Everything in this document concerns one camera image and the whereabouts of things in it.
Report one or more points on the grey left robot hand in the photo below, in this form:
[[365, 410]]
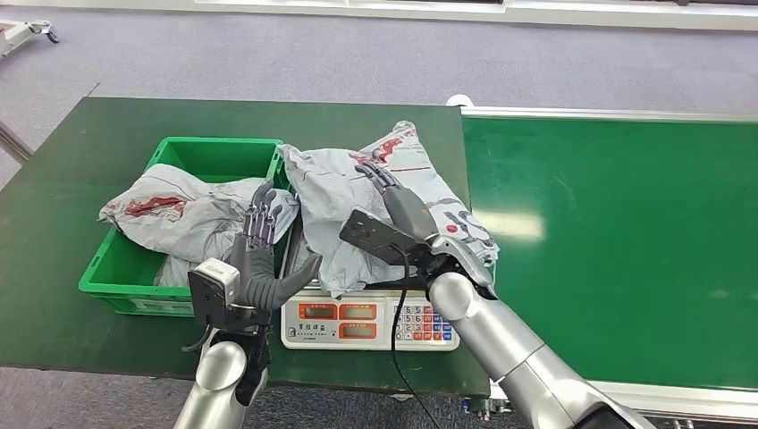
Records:
[[257, 278]]

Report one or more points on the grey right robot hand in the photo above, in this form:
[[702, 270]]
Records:
[[411, 213]]

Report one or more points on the grey mailer package red print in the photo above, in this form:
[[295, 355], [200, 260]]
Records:
[[331, 195]]

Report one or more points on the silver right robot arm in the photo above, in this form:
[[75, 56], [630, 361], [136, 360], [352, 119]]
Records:
[[521, 355]]

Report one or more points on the flat grey mailer package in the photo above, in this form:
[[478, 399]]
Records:
[[175, 275]]

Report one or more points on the crumpled grey mailer package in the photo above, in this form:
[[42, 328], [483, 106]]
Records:
[[189, 219]]

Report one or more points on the green plastic basket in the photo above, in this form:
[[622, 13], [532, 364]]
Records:
[[213, 157]]

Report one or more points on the electronic scale with steel tray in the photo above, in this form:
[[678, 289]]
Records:
[[320, 331]]

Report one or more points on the green conveyor belt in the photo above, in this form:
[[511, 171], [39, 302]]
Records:
[[651, 237]]

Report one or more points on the grey metal bar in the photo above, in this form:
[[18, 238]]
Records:
[[13, 144]]

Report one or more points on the white wheeled cart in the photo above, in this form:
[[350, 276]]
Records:
[[15, 34]]

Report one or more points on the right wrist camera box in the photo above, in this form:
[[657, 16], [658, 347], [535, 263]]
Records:
[[373, 234]]

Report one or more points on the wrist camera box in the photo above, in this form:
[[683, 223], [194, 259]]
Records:
[[213, 284], [373, 234]]

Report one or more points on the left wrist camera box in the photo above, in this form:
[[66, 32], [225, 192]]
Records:
[[213, 284]]

